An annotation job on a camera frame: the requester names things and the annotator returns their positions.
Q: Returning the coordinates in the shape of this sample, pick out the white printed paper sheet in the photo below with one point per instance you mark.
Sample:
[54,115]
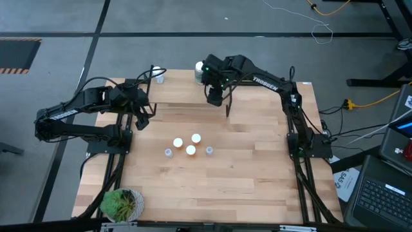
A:
[346,183]

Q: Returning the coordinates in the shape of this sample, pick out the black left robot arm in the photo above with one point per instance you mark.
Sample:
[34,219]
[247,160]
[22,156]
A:
[64,114]

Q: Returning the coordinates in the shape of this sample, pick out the red object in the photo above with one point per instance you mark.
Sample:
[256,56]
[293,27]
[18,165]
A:
[408,152]

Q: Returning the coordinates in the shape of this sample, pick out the black stand foot bar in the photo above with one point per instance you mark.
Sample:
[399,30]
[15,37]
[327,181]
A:
[354,159]

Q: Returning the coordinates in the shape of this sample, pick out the black metal table frame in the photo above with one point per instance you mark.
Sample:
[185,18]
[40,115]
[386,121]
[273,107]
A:
[123,120]

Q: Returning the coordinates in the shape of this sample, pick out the black floor stand foot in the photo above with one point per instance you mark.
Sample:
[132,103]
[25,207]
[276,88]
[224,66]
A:
[9,148]

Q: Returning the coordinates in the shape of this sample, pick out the green potted plant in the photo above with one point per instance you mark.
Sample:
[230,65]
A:
[120,204]

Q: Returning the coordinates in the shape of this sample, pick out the dark grey laptop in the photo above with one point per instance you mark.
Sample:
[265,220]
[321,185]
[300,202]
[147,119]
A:
[391,145]

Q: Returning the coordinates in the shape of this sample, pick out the black laptop with keyboard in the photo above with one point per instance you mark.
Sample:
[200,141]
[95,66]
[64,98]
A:
[383,199]

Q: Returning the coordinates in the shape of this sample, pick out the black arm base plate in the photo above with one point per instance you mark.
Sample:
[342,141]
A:
[96,148]
[322,149]

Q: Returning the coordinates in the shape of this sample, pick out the grey shoe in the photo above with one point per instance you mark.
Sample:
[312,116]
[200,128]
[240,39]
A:
[406,44]

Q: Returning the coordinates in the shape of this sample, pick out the large green-labelled bottle white cap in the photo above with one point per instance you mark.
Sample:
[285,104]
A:
[199,71]

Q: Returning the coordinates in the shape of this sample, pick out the small bottle with white cap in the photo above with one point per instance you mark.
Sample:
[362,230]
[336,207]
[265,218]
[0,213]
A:
[196,138]

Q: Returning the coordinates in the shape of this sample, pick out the black mat with hazard stripes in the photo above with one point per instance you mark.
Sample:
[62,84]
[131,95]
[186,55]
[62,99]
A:
[16,54]

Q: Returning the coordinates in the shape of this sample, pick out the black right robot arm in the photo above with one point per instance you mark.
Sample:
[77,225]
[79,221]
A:
[267,83]

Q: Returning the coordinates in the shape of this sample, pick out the wooden shelf with black legs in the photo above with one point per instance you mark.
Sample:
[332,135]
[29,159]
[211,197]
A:
[180,90]

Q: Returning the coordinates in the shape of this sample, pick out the orange pill bottle white cap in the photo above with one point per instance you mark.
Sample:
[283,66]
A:
[178,142]
[191,149]

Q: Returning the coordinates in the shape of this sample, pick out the small clear pill vial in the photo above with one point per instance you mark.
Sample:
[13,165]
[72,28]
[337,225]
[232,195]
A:
[168,152]
[209,150]

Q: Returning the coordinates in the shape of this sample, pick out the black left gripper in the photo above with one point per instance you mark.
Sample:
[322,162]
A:
[136,98]

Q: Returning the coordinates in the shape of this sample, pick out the black desk frame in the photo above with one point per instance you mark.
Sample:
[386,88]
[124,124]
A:
[370,82]

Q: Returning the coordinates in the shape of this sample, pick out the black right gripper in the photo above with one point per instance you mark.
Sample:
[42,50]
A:
[217,71]

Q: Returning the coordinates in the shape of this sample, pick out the black bar with silver brackets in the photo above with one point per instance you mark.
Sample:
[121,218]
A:
[48,225]

